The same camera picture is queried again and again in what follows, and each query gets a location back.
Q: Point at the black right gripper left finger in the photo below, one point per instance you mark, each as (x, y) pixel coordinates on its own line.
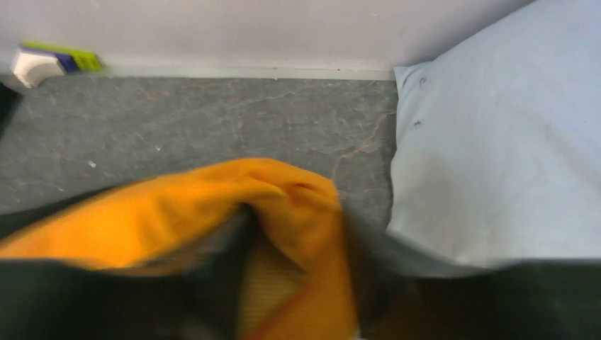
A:
(191, 293)

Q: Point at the orange Mickey Mouse pillowcase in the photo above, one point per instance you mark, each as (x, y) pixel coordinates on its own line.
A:
(296, 282)

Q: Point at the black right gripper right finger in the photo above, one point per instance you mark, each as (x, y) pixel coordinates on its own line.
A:
(404, 293)

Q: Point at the white and green block toy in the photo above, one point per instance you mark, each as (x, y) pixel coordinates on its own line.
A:
(36, 62)

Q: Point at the light blue pillow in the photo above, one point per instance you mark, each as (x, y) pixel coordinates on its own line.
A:
(498, 142)

